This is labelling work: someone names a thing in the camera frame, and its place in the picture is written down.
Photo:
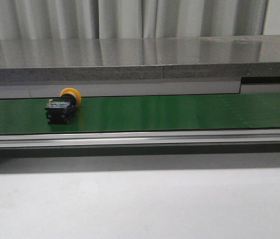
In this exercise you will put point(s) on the yellow push button switch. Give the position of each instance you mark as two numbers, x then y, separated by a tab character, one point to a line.
62	109

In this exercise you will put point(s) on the green conveyor belt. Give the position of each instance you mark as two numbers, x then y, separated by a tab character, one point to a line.
145	113

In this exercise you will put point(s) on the white pleated curtain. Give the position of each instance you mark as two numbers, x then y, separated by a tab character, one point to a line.
88	19

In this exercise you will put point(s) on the aluminium conveyor front rail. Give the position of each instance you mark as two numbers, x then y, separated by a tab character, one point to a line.
141	138

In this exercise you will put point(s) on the grey conveyor back rail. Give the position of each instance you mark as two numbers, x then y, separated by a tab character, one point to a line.
175	86

